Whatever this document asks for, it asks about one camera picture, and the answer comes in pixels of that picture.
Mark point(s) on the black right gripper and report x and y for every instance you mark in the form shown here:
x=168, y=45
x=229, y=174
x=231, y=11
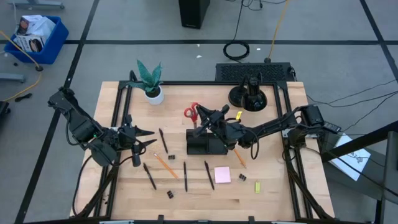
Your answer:
x=231, y=133

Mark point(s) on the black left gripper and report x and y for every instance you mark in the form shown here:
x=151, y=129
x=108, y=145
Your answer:
x=127, y=138

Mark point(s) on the black ballpoint pen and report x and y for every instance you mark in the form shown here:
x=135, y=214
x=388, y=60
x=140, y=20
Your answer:
x=209, y=175
x=150, y=177
x=185, y=177
x=163, y=141

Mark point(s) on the yellow pencil pink eraser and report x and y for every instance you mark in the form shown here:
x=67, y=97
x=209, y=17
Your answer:
x=241, y=159
x=166, y=166

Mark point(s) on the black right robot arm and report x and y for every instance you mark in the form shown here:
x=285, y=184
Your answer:
x=280, y=123

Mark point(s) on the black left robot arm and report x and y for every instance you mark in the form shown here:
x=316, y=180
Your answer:
x=81, y=124

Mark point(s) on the black mesh desk organizer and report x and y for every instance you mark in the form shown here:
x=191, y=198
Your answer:
x=202, y=146

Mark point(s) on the black binder clip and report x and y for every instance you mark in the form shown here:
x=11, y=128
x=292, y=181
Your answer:
x=171, y=157
x=242, y=177
x=170, y=194

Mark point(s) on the white plant pot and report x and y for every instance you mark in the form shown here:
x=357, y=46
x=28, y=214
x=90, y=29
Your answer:
x=154, y=98

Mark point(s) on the black desk lamp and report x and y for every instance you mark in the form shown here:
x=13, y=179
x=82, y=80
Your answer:
x=253, y=99

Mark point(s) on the pink sticky note pad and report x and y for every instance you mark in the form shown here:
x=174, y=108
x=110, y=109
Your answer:
x=222, y=175

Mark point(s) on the green snake plant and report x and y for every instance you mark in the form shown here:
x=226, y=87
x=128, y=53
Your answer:
x=149, y=77

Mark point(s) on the black vented computer case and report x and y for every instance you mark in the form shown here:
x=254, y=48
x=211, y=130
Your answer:
x=253, y=72

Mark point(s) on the black computer tower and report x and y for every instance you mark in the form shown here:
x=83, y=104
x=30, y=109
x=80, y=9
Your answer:
x=192, y=12

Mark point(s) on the black power adapter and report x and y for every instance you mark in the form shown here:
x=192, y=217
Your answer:
x=332, y=127

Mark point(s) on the blue plastic bin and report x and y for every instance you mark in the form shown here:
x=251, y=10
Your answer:
x=54, y=46

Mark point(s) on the grey metal stand foot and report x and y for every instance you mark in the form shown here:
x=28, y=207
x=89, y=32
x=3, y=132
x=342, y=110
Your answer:
x=37, y=4
x=11, y=77

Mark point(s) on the white printed carton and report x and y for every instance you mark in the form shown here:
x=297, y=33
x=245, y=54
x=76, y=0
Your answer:
x=29, y=43

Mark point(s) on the white paper bag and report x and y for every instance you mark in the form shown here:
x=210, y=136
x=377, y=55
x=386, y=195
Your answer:
x=38, y=26

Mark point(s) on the white paper sheet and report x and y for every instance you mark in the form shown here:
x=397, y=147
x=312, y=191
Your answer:
x=357, y=158

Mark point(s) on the black metal table frame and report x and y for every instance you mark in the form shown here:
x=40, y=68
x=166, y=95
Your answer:
x=202, y=83

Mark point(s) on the black diagonal mount beam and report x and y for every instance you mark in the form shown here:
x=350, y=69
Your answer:
x=357, y=144

